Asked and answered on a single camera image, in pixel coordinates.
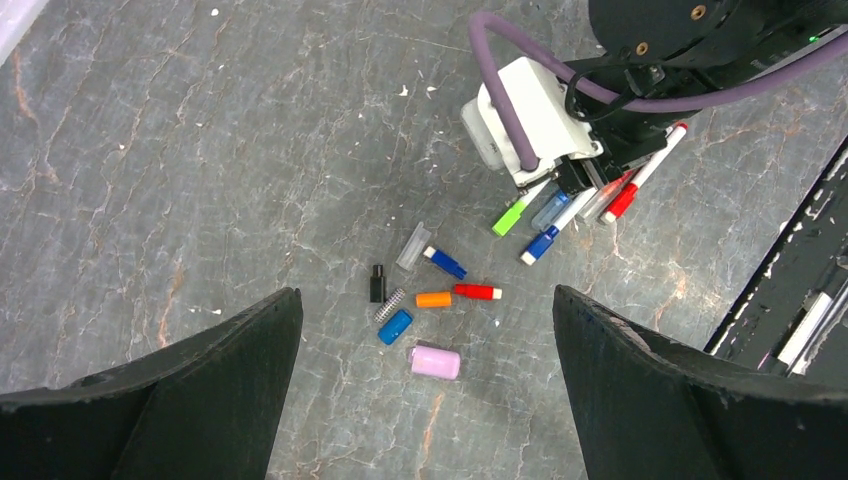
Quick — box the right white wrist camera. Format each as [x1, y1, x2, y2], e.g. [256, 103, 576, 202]
[461, 57, 604, 189]

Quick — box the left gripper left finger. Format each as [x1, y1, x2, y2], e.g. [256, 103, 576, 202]
[1, 288, 304, 479]

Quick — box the red cap lower marker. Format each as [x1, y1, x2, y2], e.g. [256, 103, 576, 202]
[600, 123, 688, 224]

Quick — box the clear cap blue pen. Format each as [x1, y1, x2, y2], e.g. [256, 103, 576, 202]
[531, 191, 571, 232]

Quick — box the blue eraser marker cap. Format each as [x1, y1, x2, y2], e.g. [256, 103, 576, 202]
[422, 246, 467, 280]

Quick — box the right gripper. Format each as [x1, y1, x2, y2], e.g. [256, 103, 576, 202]
[553, 59, 670, 197]

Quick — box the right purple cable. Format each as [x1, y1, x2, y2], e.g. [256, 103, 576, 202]
[466, 9, 848, 174]

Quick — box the orange marker cap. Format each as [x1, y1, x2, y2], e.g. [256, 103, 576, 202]
[415, 291, 453, 308]

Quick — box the blue cap lower marker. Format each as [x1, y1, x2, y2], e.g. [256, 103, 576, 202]
[519, 187, 597, 266]

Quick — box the green cap white marker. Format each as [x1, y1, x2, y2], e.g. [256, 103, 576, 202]
[491, 180, 549, 237]

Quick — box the pink highlighter cap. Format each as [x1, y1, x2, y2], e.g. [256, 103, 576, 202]
[408, 345, 461, 380]

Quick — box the black pen cap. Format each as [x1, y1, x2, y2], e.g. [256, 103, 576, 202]
[369, 264, 387, 304]

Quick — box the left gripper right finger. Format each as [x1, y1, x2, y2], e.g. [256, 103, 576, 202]
[552, 285, 847, 479]

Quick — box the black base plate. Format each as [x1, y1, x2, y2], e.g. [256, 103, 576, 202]
[702, 139, 848, 379]

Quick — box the small red marker cap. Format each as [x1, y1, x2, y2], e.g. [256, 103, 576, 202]
[453, 284, 503, 301]

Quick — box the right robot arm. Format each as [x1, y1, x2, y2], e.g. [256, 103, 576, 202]
[556, 1, 847, 195]

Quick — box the blue deli marker cap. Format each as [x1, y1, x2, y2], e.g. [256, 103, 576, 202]
[377, 309, 414, 345]

